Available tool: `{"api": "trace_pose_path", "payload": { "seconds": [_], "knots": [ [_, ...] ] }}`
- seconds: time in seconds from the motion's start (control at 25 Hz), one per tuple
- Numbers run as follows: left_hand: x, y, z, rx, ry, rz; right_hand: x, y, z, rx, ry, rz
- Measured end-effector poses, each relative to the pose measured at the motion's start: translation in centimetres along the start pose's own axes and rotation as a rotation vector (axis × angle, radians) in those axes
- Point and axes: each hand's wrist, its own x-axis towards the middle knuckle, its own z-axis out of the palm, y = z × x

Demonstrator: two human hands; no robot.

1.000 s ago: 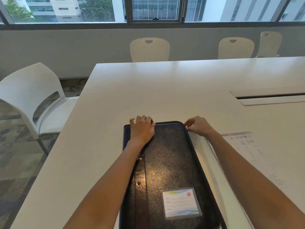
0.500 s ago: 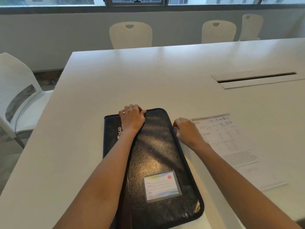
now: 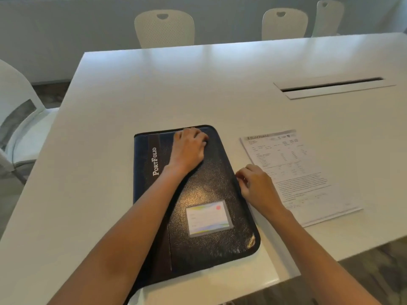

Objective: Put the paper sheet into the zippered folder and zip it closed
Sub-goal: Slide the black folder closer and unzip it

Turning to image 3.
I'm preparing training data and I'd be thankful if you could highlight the white label card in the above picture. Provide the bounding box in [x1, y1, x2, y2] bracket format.
[185, 200, 234, 237]

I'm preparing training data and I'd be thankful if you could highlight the white plastic chair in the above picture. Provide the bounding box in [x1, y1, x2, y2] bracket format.
[311, 0, 345, 38]
[0, 58, 61, 185]
[261, 8, 309, 41]
[134, 9, 195, 49]

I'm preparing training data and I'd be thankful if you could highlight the white table cable slot cover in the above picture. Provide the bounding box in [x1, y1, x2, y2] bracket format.
[273, 77, 397, 101]

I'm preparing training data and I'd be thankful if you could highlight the person's right hand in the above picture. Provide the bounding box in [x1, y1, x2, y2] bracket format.
[235, 164, 287, 215]

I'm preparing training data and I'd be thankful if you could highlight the person's right forearm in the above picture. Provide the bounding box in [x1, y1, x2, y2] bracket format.
[262, 206, 383, 305]

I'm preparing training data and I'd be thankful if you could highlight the person's left forearm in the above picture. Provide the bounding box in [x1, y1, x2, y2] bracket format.
[47, 163, 192, 305]

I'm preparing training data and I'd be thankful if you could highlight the printed paper sheet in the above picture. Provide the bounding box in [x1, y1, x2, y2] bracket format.
[239, 129, 364, 228]

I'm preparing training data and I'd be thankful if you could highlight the person's left hand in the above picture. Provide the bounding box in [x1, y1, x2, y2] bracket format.
[167, 126, 210, 171]

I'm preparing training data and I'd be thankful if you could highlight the black and blue zip folder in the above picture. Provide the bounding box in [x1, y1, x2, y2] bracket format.
[125, 125, 261, 305]

